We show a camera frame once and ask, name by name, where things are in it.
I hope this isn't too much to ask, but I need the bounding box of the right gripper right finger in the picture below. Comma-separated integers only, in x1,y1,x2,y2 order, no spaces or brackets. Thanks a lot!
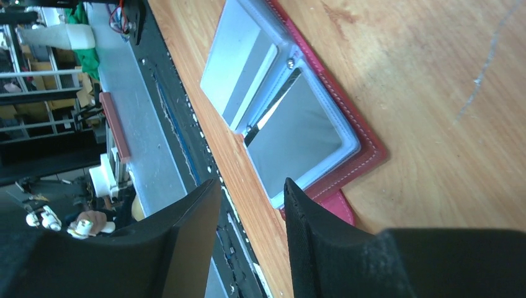
283,178,525,297

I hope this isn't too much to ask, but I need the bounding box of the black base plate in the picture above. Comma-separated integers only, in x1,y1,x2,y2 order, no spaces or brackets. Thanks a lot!
125,1,272,297

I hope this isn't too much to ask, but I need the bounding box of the red leather card holder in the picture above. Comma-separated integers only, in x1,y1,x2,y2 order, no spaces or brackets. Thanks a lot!
200,1,387,224

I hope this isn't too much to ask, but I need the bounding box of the black credit card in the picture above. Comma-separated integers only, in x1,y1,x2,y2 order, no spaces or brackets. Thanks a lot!
247,71,342,199

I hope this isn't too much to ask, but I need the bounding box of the grey striped credit card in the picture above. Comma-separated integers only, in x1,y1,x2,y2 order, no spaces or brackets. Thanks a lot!
200,1,278,131

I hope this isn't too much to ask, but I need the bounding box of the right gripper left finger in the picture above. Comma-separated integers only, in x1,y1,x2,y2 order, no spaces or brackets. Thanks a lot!
1,179,221,297

